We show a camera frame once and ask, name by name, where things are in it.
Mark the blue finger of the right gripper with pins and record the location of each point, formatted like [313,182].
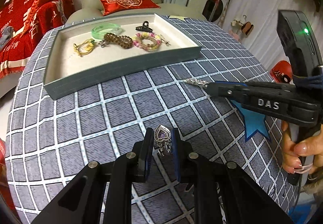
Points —
[226,84]

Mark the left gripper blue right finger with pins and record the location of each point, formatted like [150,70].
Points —
[181,150]

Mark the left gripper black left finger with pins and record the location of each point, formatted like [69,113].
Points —
[144,152]

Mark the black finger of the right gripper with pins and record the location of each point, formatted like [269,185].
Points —
[231,93]

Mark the silver rhinestone hair clip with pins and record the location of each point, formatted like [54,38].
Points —
[196,82]

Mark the gold bunny hair clip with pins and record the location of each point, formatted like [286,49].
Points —
[163,40]

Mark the black claw hair clip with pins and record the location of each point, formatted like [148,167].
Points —
[144,27]

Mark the green translucent bangle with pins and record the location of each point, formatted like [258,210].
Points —
[99,32]

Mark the green jewelry tray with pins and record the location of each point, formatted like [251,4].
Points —
[67,72]

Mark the person's right hand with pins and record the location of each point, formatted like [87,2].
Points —
[291,153]

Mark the red round box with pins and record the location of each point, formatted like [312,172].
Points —
[282,72]

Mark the grey grid tablecloth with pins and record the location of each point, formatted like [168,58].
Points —
[49,141]

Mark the red wedding blanket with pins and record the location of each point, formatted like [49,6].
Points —
[31,20]

